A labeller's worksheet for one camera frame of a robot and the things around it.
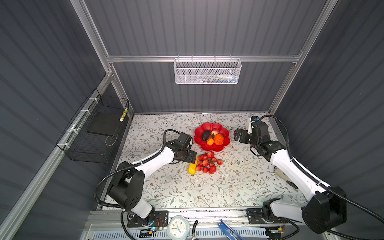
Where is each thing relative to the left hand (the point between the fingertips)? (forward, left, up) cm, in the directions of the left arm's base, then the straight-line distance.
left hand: (190, 157), depth 88 cm
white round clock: (-34, +7, -4) cm, 35 cm away
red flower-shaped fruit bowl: (+15, -6, -5) cm, 17 cm away
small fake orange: (+12, -14, -3) cm, 19 cm away
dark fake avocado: (+18, -11, -3) cm, 21 cm away
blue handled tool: (-38, -18, -6) cm, 42 cm away
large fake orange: (+12, -19, -1) cm, 23 cm away
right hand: (+6, -30, +14) cm, 34 cm away
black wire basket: (+3, +48, +21) cm, 52 cm away
